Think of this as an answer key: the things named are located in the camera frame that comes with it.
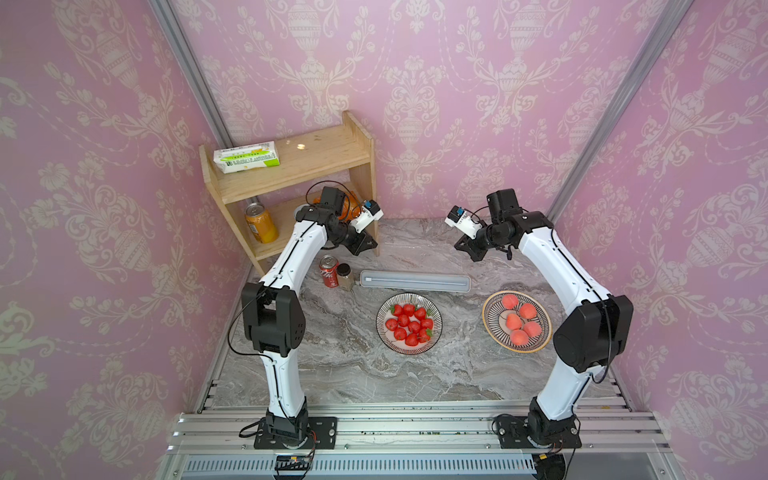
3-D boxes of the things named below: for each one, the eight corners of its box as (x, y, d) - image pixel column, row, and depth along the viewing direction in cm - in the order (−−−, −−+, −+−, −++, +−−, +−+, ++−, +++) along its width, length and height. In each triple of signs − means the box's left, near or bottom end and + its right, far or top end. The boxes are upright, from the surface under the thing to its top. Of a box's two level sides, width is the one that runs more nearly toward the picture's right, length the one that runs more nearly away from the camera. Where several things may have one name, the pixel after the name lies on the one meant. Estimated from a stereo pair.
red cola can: (324, 288, 103) (318, 270, 94) (326, 274, 107) (320, 255, 98) (340, 288, 103) (336, 270, 94) (342, 274, 107) (338, 255, 98)
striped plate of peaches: (488, 352, 89) (492, 346, 86) (477, 297, 101) (480, 290, 98) (555, 352, 89) (561, 346, 86) (535, 297, 101) (540, 290, 98)
